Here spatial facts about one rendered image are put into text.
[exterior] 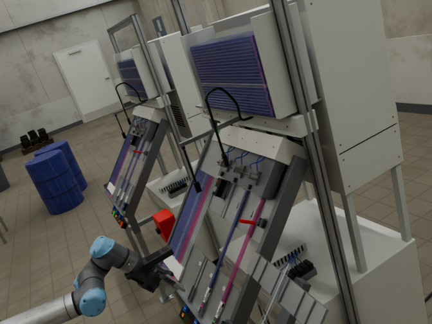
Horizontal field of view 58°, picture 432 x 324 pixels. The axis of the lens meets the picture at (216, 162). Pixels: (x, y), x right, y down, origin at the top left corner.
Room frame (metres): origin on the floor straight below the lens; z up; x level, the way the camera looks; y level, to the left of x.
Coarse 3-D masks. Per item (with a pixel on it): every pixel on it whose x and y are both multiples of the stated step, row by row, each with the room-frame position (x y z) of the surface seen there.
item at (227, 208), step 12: (216, 144) 1.76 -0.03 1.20; (204, 156) 1.81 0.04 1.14; (216, 156) 1.71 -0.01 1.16; (204, 168) 1.75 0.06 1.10; (216, 168) 1.65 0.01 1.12; (288, 168) 1.23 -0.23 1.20; (228, 192) 1.48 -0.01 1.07; (240, 192) 1.40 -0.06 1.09; (252, 192) 1.34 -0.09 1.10; (276, 192) 1.22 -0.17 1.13; (216, 204) 1.51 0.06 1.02; (228, 204) 1.43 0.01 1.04; (252, 204) 1.30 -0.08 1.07; (264, 204) 1.24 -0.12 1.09; (228, 216) 1.39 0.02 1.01; (240, 216) 1.32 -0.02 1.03; (252, 216) 1.27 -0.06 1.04; (264, 216) 1.21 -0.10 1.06; (240, 228) 1.29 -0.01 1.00
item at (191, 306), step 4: (160, 264) 1.66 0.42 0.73; (180, 292) 1.39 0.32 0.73; (184, 296) 1.36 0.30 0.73; (184, 300) 1.33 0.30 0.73; (188, 300) 1.33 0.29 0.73; (188, 304) 1.30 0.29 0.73; (192, 304) 1.31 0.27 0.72; (192, 308) 1.27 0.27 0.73; (192, 312) 1.25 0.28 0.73; (196, 312) 1.24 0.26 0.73; (196, 316) 1.22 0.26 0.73; (200, 316) 1.22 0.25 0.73; (200, 320) 1.19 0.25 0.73; (204, 320) 1.19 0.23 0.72
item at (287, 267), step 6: (288, 264) 0.88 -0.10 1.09; (282, 270) 0.88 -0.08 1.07; (288, 270) 0.87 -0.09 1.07; (282, 276) 0.87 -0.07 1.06; (282, 282) 0.86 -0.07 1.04; (276, 288) 0.86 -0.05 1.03; (276, 294) 0.85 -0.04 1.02; (270, 300) 0.86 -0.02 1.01; (270, 306) 0.85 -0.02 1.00; (264, 312) 0.85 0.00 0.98; (270, 312) 0.84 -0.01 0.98; (264, 318) 0.84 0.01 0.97
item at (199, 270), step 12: (192, 252) 1.49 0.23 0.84; (192, 264) 1.45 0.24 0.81; (204, 264) 1.37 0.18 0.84; (192, 276) 1.41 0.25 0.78; (204, 276) 1.33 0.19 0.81; (192, 288) 1.36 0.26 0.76; (204, 288) 1.30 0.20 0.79; (216, 288) 1.24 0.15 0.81; (192, 300) 1.32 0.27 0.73; (216, 300) 1.20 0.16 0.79; (228, 300) 1.14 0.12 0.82; (204, 312) 1.22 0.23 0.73; (216, 312) 1.17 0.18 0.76; (228, 312) 1.11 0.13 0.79
